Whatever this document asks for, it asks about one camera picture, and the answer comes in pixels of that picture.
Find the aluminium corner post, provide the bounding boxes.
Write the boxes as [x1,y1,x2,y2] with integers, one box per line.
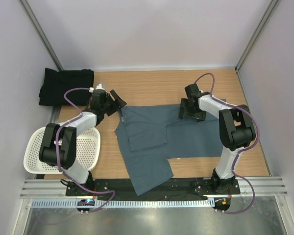
[235,0,281,71]
[19,0,63,71]

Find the folded black t shirt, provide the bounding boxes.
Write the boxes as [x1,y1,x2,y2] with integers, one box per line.
[39,68,94,106]

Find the blue-grey t shirt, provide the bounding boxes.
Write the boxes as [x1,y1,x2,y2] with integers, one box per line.
[115,104,223,196]

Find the white slotted cable duct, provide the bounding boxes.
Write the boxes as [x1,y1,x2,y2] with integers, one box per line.
[31,198,215,209]

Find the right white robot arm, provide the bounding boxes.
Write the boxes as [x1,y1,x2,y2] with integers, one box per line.
[179,83,256,194]

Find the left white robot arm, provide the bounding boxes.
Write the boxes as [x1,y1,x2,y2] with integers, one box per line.
[39,85,127,196]

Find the left aluminium corner post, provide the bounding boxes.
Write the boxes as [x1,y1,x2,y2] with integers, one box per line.
[19,0,63,71]

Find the right aluminium corner post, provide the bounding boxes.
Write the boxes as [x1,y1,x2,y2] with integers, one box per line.
[235,0,281,71]

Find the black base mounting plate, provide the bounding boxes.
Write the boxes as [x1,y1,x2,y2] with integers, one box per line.
[65,178,241,197]

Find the white perforated plastic basket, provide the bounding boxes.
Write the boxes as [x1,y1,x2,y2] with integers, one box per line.
[23,127,100,174]

